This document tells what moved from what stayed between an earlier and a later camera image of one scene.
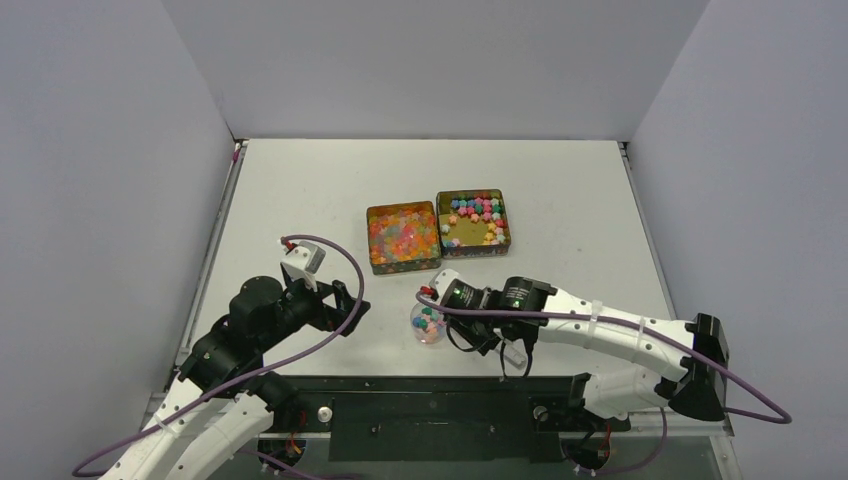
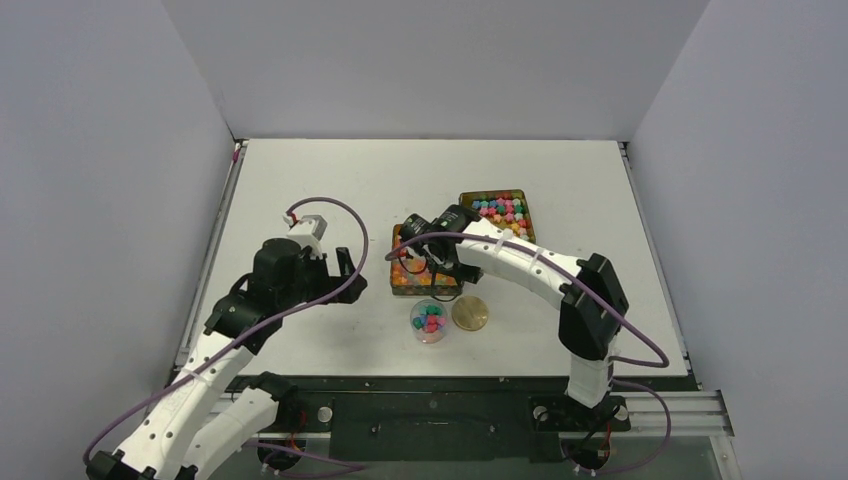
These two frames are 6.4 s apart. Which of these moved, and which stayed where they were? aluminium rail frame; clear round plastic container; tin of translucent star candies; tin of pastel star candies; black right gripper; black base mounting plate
Moved: tin of pastel star candies; tin of translucent star candies; black right gripper
Stayed: black base mounting plate; aluminium rail frame; clear round plastic container
